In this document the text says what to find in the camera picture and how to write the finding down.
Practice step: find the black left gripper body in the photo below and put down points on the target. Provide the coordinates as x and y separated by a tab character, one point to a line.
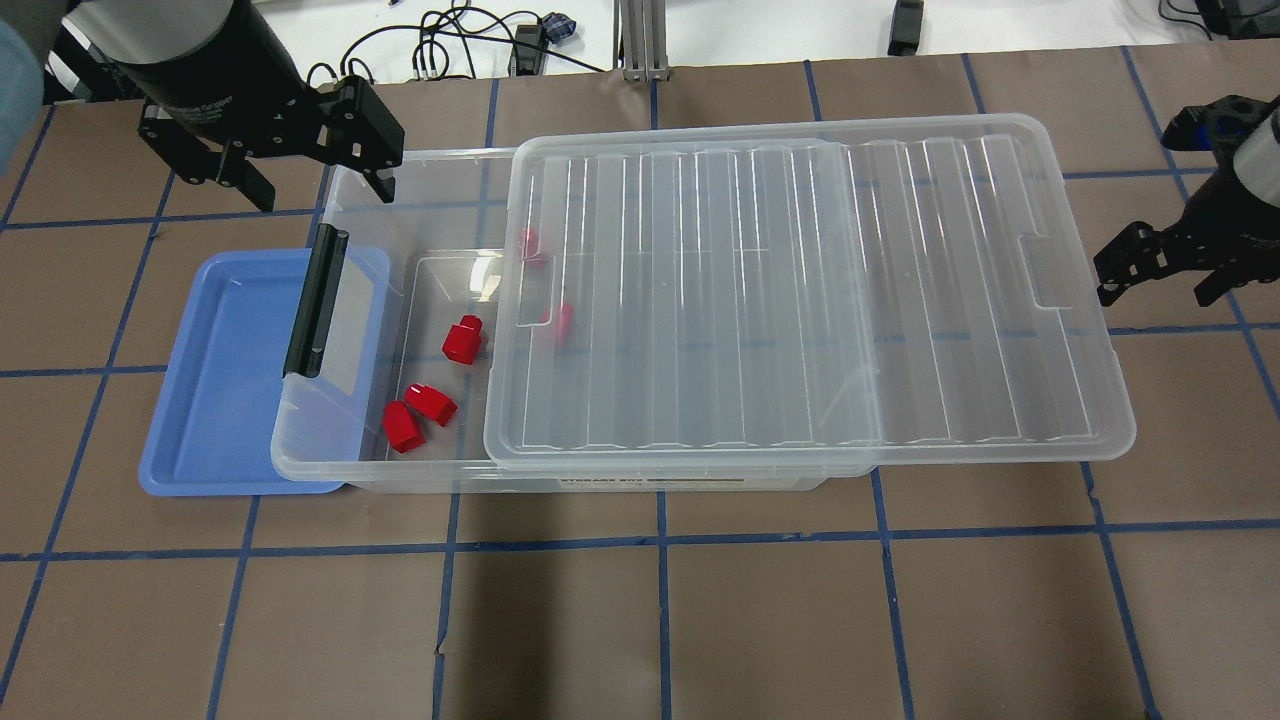
205	62

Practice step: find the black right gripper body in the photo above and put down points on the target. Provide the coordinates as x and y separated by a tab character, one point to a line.
1213	229

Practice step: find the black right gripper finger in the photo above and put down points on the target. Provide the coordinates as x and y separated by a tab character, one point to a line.
1135	255
1224	279

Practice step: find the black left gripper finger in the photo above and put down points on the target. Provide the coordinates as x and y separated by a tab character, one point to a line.
358	132
234	169

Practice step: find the clear plastic box lid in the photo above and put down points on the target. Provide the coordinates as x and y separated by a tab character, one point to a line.
823	296

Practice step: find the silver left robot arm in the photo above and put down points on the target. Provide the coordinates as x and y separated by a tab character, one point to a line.
30	32

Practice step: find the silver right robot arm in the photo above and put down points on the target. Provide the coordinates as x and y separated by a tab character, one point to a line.
1229	229

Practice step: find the clear plastic storage box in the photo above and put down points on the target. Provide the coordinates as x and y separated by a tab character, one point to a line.
444	235

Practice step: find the blue plastic tray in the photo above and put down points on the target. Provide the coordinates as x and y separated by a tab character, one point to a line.
225	388

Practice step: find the black device on desk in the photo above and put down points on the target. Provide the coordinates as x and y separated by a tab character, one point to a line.
906	28

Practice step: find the black box latch handle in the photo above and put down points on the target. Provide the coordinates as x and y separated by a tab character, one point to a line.
313	319

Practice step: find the aluminium extrusion post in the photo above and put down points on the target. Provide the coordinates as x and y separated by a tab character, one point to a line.
642	48

